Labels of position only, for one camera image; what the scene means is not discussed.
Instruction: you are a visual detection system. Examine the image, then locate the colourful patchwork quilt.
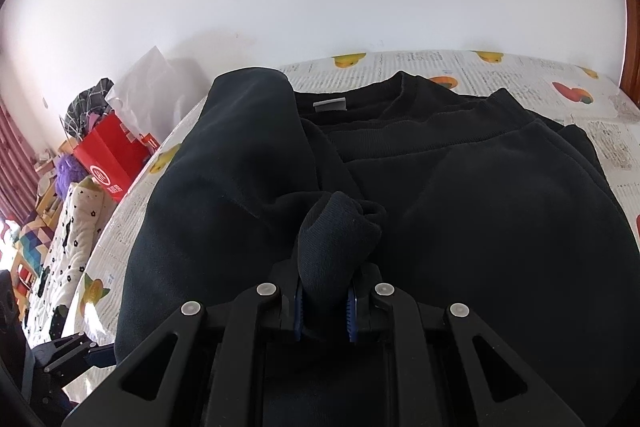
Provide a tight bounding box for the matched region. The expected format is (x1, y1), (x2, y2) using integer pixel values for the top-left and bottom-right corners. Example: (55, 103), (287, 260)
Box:
(10, 207), (63, 303)

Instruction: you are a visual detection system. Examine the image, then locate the dark checkered cloth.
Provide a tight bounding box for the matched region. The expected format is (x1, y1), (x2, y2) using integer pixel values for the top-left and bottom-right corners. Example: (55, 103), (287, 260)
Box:
(61, 78), (117, 140)

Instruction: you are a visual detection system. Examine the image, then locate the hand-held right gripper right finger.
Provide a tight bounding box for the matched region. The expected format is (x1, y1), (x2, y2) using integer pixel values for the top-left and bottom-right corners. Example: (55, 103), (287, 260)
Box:
(345, 263), (586, 427)

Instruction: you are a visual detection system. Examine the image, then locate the red striped curtain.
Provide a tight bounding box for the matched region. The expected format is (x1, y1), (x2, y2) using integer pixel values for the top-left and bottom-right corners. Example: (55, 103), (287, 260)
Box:
(0, 99), (43, 220)

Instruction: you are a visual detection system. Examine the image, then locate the red paper bag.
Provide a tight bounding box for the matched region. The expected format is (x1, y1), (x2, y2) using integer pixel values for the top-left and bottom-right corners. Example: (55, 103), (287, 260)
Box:
(72, 111), (161, 202)

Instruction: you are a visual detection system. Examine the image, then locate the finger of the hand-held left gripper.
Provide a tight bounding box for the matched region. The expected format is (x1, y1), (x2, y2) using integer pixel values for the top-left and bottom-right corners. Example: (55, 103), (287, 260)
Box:
(42, 332), (118, 375)

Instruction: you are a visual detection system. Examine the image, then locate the wooden headboard frame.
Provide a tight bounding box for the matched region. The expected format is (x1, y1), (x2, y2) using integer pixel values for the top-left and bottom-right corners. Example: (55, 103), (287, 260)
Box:
(620, 0), (640, 100)

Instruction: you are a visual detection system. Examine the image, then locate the white floral quilt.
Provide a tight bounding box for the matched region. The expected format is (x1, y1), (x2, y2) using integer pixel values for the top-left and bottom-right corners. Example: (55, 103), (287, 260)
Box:
(22, 177), (118, 348)

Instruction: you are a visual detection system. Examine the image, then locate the black sweatshirt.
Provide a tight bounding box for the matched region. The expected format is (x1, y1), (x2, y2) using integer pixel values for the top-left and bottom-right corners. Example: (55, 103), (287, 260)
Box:
(114, 67), (640, 427)

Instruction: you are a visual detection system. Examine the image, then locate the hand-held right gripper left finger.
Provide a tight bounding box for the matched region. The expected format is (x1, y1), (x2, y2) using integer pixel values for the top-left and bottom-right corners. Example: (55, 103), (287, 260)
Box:
(61, 261), (306, 427)

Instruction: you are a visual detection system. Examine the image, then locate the white plastic bag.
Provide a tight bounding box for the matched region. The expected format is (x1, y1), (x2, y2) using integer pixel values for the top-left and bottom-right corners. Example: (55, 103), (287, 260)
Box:
(105, 46), (211, 148)

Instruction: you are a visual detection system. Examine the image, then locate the purple plush toy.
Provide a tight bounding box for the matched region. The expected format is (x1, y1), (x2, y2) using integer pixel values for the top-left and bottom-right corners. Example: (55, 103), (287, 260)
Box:
(54, 156), (86, 195)

